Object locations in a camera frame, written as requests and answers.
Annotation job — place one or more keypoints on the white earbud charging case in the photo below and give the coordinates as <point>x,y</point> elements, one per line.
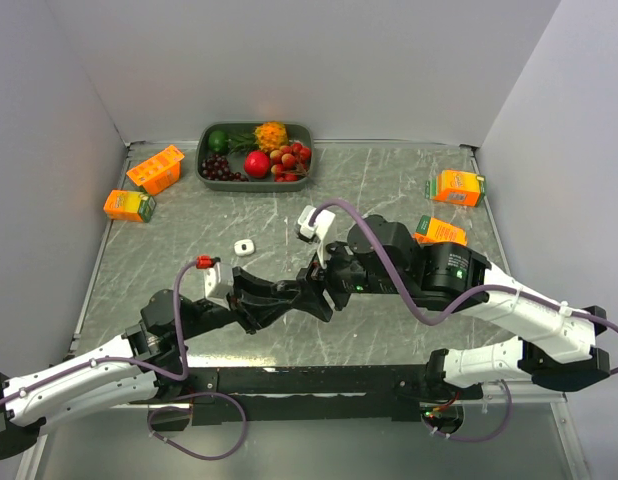
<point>245,247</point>

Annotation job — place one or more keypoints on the grey-green fruit tray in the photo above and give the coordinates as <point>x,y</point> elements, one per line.
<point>296,133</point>

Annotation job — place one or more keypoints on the green lime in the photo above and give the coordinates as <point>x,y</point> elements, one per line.
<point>218,141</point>

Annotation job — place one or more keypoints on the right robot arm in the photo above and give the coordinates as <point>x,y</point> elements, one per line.
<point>552,345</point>

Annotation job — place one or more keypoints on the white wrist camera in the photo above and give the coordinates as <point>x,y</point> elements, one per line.
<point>317,229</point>
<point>218,280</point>

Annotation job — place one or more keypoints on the dark grape bunch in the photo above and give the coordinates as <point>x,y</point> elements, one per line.
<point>216,168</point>

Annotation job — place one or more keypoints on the black earbud charging case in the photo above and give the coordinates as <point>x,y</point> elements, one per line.
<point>284,288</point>

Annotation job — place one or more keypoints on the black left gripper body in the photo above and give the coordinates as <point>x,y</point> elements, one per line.
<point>237,304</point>

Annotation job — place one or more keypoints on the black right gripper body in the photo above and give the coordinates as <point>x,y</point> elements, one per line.
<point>345,274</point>

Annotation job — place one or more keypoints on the aluminium frame rail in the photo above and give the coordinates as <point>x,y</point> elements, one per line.
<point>534,397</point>

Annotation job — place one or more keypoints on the red apple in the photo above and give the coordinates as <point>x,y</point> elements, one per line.
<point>257,164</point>

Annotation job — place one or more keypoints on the red lychee bunch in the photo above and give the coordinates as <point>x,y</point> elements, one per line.
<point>290,163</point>

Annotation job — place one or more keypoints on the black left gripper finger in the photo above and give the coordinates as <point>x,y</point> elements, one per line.
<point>246,285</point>
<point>259,313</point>

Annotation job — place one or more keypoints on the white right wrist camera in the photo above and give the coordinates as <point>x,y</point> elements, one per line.
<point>317,229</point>

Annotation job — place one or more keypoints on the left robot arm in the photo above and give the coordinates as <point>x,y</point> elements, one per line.
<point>149,360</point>

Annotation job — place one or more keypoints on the orange green box left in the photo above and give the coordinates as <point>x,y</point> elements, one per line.
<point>131,206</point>

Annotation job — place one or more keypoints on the orange box back left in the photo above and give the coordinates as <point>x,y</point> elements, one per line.
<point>159,172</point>

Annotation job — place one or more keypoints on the orange box back right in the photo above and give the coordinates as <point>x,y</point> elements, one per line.
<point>457,187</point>

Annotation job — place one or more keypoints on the green leafy sprig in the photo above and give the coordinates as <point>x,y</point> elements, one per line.
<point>242,142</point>

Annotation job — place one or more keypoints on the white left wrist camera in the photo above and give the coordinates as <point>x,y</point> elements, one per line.
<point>218,280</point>

